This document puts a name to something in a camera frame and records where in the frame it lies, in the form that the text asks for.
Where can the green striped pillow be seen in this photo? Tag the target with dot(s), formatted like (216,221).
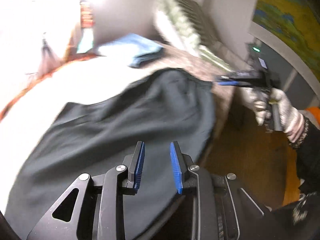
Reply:
(183,25)

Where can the teal hanging cloth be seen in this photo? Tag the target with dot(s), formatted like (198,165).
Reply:
(86,41)

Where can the dark green pants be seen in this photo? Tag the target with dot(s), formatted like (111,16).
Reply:
(168,105)

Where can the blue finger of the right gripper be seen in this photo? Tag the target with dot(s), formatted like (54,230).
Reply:
(229,82)

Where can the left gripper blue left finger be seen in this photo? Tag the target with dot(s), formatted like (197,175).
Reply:
(134,165)

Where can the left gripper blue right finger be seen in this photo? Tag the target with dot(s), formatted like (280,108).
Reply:
(180,163)

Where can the beige checkered bed blanket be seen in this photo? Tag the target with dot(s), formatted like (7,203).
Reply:
(85,82)

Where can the folded blue jeans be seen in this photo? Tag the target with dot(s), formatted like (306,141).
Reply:
(132,49)

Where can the right forearm dark sleeve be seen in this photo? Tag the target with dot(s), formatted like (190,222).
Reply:
(300,219)

